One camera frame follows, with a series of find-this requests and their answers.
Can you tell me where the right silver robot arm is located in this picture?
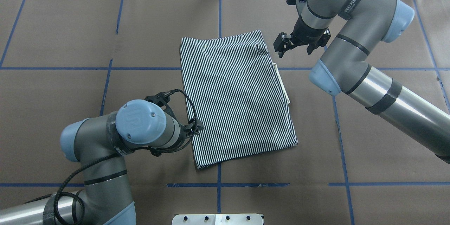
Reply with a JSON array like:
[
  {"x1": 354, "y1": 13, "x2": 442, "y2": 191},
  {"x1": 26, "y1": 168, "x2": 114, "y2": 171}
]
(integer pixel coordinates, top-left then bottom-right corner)
[{"x1": 274, "y1": 0, "x2": 450, "y2": 163}]

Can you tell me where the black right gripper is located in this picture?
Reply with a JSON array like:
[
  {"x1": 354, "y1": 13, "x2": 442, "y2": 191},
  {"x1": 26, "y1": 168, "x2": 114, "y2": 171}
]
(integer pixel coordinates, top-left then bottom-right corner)
[{"x1": 274, "y1": 0, "x2": 331, "y2": 58}]

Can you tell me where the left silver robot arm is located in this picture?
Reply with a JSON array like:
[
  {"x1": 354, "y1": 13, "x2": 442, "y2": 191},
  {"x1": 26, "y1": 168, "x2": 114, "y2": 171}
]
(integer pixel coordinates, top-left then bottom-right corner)
[{"x1": 1, "y1": 89, "x2": 204, "y2": 225}]

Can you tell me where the blue white striped polo shirt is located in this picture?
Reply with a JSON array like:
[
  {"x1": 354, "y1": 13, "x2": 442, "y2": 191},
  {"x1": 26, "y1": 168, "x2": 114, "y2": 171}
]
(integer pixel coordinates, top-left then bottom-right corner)
[{"x1": 180, "y1": 30, "x2": 298, "y2": 169}]

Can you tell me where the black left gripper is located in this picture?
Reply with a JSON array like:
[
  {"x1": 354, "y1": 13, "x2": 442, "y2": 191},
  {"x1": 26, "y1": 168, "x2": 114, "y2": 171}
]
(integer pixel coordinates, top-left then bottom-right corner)
[{"x1": 144, "y1": 91, "x2": 205, "y2": 157}]

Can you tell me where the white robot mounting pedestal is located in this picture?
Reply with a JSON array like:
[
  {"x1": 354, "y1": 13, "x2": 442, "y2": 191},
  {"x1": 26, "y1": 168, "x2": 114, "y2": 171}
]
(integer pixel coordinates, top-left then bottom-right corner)
[{"x1": 172, "y1": 213, "x2": 265, "y2": 225}]

